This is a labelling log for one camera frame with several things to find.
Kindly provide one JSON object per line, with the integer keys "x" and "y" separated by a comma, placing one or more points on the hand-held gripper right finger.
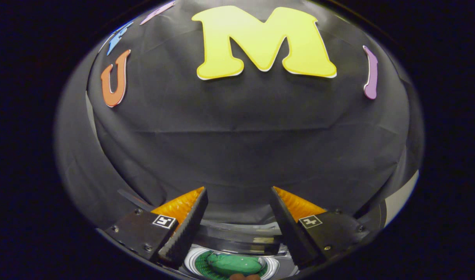
{"x": 290, "y": 229}

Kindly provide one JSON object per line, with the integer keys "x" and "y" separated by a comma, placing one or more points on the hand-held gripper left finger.
{"x": 184, "y": 233}

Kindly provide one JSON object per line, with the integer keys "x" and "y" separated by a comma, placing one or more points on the grey washing machine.
{"x": 274, "y": 268}

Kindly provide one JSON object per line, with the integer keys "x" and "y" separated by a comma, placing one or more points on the green shirt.
{"x": 233, "y": 264}

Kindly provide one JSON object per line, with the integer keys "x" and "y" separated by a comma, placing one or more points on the black backdrop cloth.
{"x": 241, "y": 136}

